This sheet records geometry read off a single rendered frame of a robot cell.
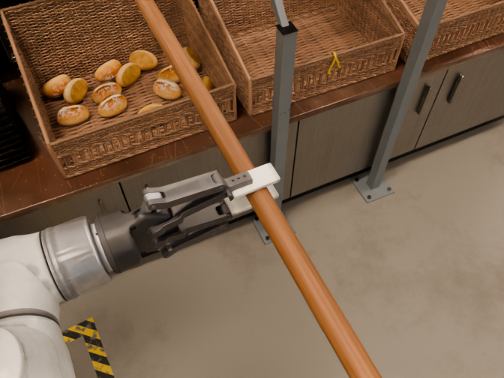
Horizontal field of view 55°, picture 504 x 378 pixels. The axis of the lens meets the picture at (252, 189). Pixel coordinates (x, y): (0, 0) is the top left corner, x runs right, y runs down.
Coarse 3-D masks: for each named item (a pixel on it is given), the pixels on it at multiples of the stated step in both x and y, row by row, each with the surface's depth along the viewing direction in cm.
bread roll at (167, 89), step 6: (156, 84) 154; (162, 84) 153; (168, 84) 152; (174, 84) 153; (156, 90) 154; (162, 90) 153; (168, 90) 152; (174, 90) 153; (180, 90) 154; (162, 96) 154; (168, 96) 153; (174, 96) 154; (180, 96) 155
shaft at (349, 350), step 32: (160, 32) 80; (192, 64) 76; (192, 96) 72; (224, 128) 68; (256, 192) 62; (288, 224) 60; (288, 256) 57; (320, 288) 55; (320, 320) 53; (352, 352) 50
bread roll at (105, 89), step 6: (102, 84) 152; (108, 84) 152; (114, 84) 153; (96, 90) 152; (102, 90) 151; (108, 90) 152; (114, 90) 153; (120, 90) 155; (96, 96) 152; (102, 96) 152; (96, 102) 153
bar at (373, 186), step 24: (432, 0) 134; (288, 24) 120; (432, 24) 139; (288, 48) 122; (288, 72) 129; (408, 72) 155; (288, 96) 136; (408, 96) 163; (288, 120) 145; (384, 144) 184; (384, 168) 196; (360, 192) 206; (384, 192) 206; (264, 240) 192
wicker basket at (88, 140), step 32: (64, 0) 147; (128, 0) 154; (160, 0) 158; (32, 32) 147; (96, 32) 156; (192, 32) 161; (32, 64) 153; (64, 64) 157; (224, 64) 142; (32, 96) 131; (128, 96) 157; (224, 96) 142; (64, 128) 149; (96, 128) 129; (128, 128) 135; (160, 128) 149; (192, 128) 146; (64, 160) 133; (96, 160) 138
